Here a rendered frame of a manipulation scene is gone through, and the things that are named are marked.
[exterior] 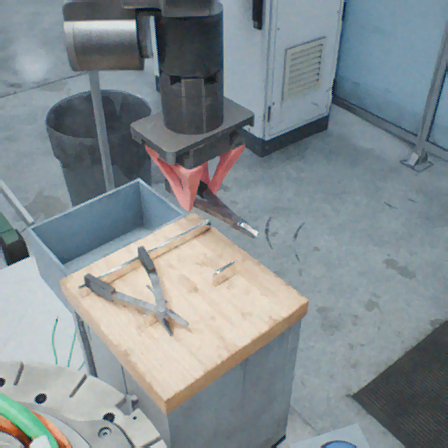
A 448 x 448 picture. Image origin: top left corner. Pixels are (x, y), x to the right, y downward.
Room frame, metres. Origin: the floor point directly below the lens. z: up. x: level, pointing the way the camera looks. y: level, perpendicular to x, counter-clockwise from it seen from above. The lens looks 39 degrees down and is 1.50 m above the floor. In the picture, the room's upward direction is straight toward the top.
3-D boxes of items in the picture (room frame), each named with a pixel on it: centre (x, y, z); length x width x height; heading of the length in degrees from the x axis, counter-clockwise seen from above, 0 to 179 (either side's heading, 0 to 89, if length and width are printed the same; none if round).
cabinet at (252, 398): (0.41, 0.04, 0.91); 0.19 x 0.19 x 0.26; 40
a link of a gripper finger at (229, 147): (0.46, 0.02, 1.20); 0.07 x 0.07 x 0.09; 41
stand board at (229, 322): (0.41, 0.04, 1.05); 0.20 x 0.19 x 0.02; 40
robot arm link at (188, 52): (0.45, 0.03, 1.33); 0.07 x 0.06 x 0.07; 91
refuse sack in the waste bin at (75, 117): (1.77, 0.44, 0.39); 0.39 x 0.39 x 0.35
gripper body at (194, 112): (0.46, 0.03, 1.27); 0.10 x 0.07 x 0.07; 131
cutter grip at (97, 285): (0.40, 0.12, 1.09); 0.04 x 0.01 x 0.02; 55
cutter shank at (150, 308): (0.37, 0.08, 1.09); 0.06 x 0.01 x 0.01; 65
